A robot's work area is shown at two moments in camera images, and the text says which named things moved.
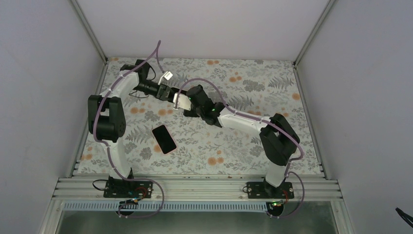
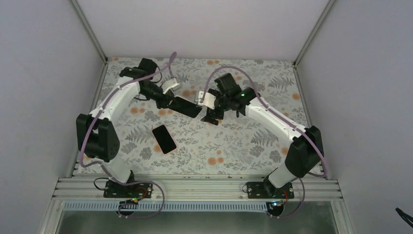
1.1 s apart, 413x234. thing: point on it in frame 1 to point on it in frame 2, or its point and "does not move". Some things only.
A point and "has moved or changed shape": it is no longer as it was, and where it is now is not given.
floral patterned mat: (200, 118) does not move
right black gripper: (186, 113) to (208, 119)
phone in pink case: (164, 139) does not move
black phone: (175, 90) has moved or changed shape
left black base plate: (118, 188) does not move
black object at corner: (408, 218) does not move
